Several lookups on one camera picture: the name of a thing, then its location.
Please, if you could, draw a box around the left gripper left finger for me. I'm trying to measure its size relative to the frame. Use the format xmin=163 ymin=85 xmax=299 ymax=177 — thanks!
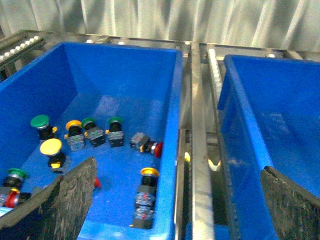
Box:
xmin=0 ymin=157 xmax=97 ymax=240

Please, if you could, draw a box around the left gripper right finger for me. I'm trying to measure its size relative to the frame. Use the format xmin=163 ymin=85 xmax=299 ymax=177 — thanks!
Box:
xmin=260 ymin=166 xmax=320 ymax=240

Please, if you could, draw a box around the large yellow mushroom button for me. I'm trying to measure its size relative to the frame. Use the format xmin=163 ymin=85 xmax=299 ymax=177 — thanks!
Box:
xmin=39 ymin=138 xmax=67 ymax=173

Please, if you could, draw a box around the yellow button with long block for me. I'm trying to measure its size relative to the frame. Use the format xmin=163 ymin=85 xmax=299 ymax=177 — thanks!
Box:
xmin=130 ymin=167 xmax=160 ymax=230

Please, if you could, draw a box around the red button with double block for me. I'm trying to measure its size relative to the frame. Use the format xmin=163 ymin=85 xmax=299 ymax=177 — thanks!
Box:
xmin=94 ymin=177 xmax=102 ymax=189

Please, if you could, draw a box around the green button front left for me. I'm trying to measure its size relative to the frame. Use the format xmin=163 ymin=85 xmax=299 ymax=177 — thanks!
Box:
xmin=0 ymin=168 xmax=29 ymax=194

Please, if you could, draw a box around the orange-yellow small button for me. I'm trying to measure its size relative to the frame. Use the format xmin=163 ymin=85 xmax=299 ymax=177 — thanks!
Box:
xmin=64 ymin=120 xmax=86 ymax=152

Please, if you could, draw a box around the small green button left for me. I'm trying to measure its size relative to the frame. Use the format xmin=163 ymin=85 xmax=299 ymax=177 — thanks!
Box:
xmin=81 ymin=117 xmax=106 ymax=148

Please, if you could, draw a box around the small green button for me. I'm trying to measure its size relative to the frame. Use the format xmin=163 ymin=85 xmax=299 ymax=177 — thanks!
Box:
xmin=105 ymin=116 xmax=124 ymax=148
xmin=81 ymin=117 xmax=106 ymax=148

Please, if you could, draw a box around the large green mushroom button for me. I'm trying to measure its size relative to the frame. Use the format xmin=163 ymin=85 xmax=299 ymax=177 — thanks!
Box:
xmin=30 ymin=114 xmax=58 ymax=141

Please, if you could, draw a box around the small green button right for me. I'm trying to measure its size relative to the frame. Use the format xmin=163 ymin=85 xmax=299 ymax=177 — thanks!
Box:
xmin=105 ymin=116 xmax=124 ymax=148

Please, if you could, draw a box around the blue target bin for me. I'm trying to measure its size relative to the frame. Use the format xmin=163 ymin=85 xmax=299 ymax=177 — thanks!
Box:
xmin=217 ymin=55 xmax=320 ymax=240

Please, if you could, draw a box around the blue source bin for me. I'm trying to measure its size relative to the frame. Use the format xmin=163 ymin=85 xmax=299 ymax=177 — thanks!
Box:
xmin=0 ymin=42 xmax=183 ymax=240

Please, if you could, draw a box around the white roller track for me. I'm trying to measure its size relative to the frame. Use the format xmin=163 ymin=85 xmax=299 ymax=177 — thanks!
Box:
xmin=207 ymin=48 xmax=223 ymax=102

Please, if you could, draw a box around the metal centre rail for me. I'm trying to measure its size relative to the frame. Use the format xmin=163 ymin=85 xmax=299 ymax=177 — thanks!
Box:
xmin=191 ymin=42 xmax=215 ymax=240

